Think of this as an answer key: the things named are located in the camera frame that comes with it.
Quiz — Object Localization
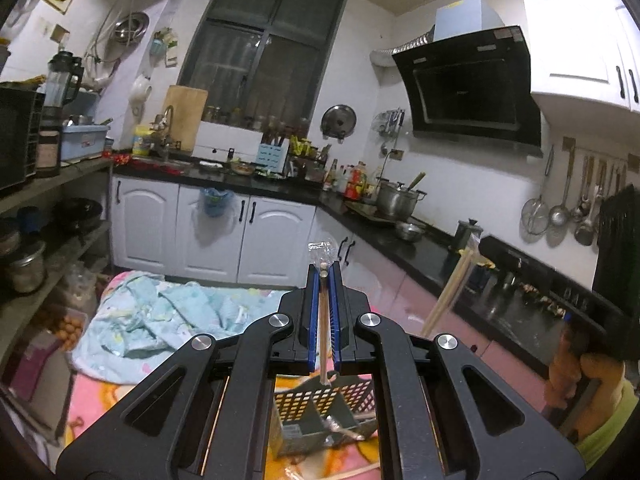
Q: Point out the small lidded pot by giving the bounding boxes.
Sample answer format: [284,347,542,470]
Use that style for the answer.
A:
[455,217,485,254]

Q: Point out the white hanging jug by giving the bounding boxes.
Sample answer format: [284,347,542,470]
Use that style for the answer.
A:
[130,74,152,116]

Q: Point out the row of glass jars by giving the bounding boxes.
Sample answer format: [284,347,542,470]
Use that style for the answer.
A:
[202,105,311,133]

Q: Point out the pile of chopsticks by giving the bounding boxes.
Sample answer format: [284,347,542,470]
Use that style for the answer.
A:
[285,461,382,480]

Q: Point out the flexible aluminium duct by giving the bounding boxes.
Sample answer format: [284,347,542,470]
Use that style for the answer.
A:
[370,30,436,68]

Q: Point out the blue knife block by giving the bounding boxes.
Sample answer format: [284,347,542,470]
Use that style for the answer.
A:
[257,142,290,176]

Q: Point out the black microwave oven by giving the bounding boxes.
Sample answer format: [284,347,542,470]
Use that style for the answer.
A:
[0,85,46,196]

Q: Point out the blue plastic tub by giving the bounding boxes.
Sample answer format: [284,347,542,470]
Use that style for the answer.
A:
[60,125,111,161]

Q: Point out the brown jar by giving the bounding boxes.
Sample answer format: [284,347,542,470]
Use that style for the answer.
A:
[36,127,62,177]

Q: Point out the black dish rack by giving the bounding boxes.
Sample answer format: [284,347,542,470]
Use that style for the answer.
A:
[290,135,331,183]

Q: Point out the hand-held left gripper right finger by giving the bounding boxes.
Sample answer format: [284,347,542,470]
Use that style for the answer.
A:
[327,261,586,480]

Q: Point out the cluster of condiment bottles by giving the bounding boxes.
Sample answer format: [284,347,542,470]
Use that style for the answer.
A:
[322,157,381,201]

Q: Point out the wooden cutting board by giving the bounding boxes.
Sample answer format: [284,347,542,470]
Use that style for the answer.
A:
[162,85,208,153]

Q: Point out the pile of eggs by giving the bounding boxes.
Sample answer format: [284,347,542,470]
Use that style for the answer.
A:
[42,310,83,351]

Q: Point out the steel basin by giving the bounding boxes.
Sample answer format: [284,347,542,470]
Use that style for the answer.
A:
[112,11,150,43]

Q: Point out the black range hood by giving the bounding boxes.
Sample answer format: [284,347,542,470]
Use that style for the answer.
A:
[391,0,543,148]

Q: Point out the steel faucet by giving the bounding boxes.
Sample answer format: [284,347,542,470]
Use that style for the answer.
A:
[150,105,176,158]

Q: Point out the person's right forearm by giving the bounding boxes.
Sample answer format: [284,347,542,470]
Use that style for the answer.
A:
[560,375,640,468]

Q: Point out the black kitchen countertop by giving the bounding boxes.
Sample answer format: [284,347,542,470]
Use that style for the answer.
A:
[112,157,601,361]

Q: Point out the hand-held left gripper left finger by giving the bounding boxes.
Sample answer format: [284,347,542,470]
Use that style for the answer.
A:
[57,261,322,480]

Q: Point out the white countertop box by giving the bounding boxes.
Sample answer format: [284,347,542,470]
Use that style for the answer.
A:
[192,144,261,162]

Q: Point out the wire skimmer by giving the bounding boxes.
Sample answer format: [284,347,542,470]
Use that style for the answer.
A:
[521,145,555,236]

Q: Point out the steel pot lid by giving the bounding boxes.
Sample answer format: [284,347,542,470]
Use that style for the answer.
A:
[320,104,357,138]

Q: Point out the yellow lidded jar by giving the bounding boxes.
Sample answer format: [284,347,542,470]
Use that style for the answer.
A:
[131,126,152,157]

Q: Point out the blender with glass jar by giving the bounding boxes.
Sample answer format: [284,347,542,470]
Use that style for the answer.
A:
[42,50,83,126]

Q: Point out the blue plastic bag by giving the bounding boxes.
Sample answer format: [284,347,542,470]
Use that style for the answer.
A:
[199,187,236,218]

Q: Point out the kitchen base cabinets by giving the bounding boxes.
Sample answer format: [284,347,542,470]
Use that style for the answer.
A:
[109,175,551,376]

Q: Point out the steel spoon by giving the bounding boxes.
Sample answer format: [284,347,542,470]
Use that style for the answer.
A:
[572,155,592,222]

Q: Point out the green plastic utensil holder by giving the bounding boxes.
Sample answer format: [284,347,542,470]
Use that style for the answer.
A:
[272,372,378,458]

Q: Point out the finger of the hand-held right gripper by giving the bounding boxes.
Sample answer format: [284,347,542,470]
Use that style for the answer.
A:
[478,236,552,293]

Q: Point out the large steel ladle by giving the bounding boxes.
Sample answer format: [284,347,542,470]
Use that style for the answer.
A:
[575,160,602,247]

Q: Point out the person's right hand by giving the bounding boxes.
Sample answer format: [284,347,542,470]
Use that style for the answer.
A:
[547,330,626,411]

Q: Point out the glass lid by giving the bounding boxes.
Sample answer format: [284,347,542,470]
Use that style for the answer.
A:
[0,0,46,43]

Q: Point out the dark framed window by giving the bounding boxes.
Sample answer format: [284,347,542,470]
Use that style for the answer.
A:
[177,0,348,128]

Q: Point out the black wok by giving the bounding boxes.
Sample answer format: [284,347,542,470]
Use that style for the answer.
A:
[55,197,103,233]

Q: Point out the light blue cloth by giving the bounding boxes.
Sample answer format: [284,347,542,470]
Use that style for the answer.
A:
[70,271,301,386]

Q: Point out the wall hook rack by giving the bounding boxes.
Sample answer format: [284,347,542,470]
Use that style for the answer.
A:
[375,108,406,136]

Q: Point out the lidded glass jar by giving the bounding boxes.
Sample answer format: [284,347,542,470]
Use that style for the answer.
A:
[7,242,48,293]

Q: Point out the metal shelf rack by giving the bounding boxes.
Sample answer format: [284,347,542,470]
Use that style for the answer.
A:
[0,157,116,361]

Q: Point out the steel stock pot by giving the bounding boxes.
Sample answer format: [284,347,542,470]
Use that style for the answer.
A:
[375,180,428,221]

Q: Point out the hanging scrubber holder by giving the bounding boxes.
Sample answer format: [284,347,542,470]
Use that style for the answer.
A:
[151,27,179,68]

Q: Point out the white wall cabinet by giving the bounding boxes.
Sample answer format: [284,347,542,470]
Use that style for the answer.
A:
[522,0,640,113]

